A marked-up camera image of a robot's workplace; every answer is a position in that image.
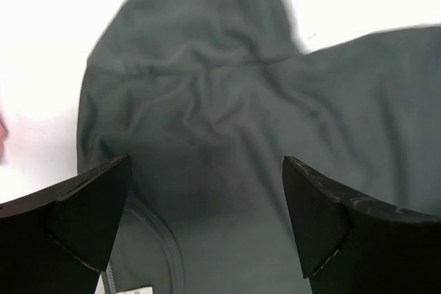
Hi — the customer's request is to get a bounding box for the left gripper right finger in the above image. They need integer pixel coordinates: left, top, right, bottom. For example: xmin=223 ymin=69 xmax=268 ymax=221
xmin=283 ymin=156 xmax=440 ymax=294

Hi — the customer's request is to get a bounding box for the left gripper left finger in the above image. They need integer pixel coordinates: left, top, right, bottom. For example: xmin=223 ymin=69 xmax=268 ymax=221
xmin=1 ymin=154 xmax=132 ymax=294

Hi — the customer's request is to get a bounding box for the dark grey t-shirt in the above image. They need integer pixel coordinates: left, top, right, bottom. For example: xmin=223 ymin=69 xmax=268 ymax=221
xmin=76 ymin=0 xmax=440 ymax=293

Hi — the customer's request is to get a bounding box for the folded pink t-shirt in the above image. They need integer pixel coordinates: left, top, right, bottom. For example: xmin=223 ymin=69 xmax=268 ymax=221
xmin=0 ymin=114 xmax=9 ymax=164

